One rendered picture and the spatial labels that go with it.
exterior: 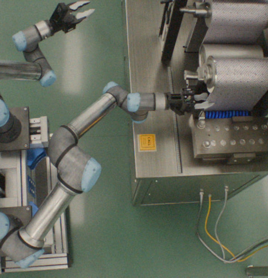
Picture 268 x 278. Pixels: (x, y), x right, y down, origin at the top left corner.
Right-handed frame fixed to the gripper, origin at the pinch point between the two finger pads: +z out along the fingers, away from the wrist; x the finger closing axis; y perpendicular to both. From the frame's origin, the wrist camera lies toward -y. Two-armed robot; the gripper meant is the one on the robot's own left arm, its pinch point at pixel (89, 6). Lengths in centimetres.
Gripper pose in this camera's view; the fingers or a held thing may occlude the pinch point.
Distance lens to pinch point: 167.5
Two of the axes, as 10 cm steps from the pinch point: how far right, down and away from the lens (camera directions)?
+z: 8.4, -4.8, 2.3
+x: 5.2, 8.5, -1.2
